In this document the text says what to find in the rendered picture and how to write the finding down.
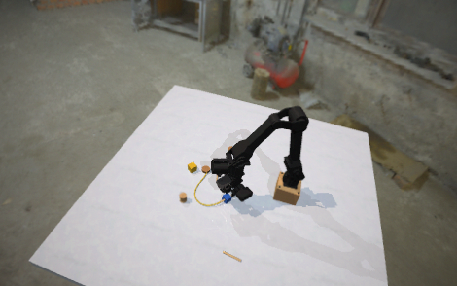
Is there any round tan wooden button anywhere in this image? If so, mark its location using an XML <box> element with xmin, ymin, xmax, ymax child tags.
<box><xmin>202</xmin><ymin>165</ymin><xmax>210</xmax><ymax>174</ymax></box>

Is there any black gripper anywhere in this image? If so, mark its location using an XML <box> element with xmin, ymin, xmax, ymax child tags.
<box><xmin>228</xmin><ymin>172</ymin><xmax>253</xmax><ymax>202</ymax></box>

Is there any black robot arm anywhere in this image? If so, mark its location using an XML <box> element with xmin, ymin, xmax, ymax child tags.
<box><xmin>211</xmin><ymin>106</ymin><xmax>309</xmax><ymax>194</ymax></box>

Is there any blue block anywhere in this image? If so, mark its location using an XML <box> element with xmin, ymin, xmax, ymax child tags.
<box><xmin>222</xmin><ymin>194</ymin><xmax>232</xmax><ymax>204</ymax></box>

